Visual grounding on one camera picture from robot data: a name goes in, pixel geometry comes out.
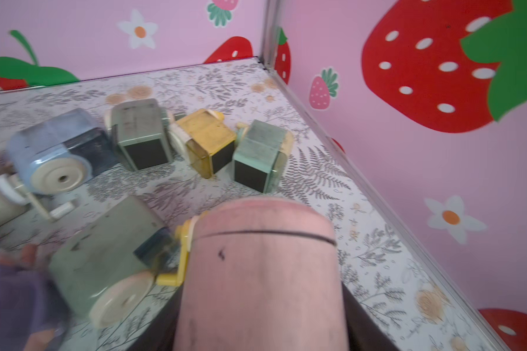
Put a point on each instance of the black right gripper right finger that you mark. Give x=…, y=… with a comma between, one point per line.
x=363, y=333

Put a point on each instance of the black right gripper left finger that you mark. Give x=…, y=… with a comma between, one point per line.
x=161, y=333

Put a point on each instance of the grey green round sharpener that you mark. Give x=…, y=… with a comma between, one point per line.
x=105, y=270

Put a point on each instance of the pink round pencil sharpener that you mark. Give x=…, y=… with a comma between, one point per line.
x=262, y=274

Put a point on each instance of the yellow pencil sharpener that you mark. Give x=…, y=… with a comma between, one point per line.
x=203, y=140
x=178, y=252

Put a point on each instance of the mint green pencil sharpener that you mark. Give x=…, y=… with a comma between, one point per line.
x=261, y=155

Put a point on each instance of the grey green pencil sharpener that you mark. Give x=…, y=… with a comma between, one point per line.
x=138, y=131

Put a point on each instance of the light blue pencil sharpener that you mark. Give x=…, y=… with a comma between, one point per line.
x=54, y=157

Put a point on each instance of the cream white pencil sharpener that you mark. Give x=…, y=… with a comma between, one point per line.
x=13, y=199

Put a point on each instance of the purple pencil sharpener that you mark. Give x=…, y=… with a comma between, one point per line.
x=33, y=315

